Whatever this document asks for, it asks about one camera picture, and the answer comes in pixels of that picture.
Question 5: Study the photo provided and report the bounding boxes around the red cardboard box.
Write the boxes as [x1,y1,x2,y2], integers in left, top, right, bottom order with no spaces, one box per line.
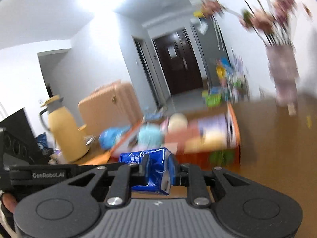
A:
[106,103,241,170]

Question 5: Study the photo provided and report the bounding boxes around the purple fluffy towel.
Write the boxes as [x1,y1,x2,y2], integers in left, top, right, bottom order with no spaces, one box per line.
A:
[197,113,228,142]

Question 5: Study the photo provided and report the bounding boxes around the dried pink roses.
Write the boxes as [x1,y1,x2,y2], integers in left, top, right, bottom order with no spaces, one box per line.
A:
[201,0,316,48]

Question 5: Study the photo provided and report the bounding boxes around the yellow crumbs on table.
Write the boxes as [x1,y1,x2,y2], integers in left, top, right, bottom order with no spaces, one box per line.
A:
[306,115,312,128]

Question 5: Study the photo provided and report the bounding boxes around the light blue fluffy pouch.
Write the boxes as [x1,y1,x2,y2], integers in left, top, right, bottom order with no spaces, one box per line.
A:
[137,124,164,149]

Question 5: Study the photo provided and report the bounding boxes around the blue wet wipes pack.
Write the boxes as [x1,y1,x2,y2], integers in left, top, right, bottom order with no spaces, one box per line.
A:
[98,125,131,150]

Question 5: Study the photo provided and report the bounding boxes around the blue tissue packet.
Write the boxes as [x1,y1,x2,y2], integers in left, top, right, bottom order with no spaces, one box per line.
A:
[119,147,172,196]

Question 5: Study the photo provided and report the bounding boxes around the pink textured vase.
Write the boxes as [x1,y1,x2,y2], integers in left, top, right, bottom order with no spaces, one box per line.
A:
[266,45,299,106]

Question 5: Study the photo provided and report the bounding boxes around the dark brown entrance door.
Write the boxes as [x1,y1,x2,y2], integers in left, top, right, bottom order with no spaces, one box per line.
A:
[153,29,203,95]

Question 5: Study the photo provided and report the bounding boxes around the yellow thermos jug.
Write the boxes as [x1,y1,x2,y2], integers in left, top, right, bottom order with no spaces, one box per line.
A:
[39,95,89,163]

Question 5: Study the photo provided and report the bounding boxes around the grey metal cabinet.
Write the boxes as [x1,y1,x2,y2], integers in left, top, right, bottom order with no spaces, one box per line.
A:
[192,18,230,86]

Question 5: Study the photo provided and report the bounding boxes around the black paper shopping bag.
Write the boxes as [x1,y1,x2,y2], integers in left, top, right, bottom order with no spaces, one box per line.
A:
[1,108,39,157]

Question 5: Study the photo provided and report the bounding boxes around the cluttered wire storage rack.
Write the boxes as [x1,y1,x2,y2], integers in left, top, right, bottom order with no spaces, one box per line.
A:
[216,53,250,103]

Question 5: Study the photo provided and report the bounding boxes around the white cylindrical sponge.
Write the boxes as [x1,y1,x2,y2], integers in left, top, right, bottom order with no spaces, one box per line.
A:
[168,113,188,133]

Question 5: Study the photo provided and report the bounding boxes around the green snack bag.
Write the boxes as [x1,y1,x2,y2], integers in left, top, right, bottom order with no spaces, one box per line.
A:
[202,87,222,107]

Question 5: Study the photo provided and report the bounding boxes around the person's left hand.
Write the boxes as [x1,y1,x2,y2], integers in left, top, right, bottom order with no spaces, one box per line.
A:
[1,191,18,237]

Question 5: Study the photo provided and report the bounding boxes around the yellow white plush toy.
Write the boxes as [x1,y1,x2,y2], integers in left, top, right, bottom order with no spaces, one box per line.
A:
[184,136,227,153]

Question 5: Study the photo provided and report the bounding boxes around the peach ribbed suitcase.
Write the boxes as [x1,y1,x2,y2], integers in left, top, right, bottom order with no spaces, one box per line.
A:
[78,80,143,136]

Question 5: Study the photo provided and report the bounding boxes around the pink and cream sponge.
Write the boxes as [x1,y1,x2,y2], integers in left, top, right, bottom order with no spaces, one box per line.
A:
[164,127,201,154]

